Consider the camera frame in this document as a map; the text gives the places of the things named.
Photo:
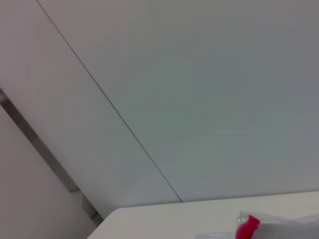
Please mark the clear document bag red zipper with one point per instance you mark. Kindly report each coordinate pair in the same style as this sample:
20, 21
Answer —
274, 226

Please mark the grey metal wall rail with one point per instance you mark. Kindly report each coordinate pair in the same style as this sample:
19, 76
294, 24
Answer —
37, 139

